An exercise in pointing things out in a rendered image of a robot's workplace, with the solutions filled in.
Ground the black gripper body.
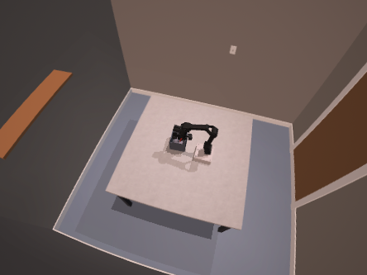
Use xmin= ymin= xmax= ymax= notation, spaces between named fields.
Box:
xmin=173 ymin=132 xmax=193 ymax=140

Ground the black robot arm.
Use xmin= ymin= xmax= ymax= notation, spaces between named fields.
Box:
xmin=173 ymin=122 xmax=218 ymax=155

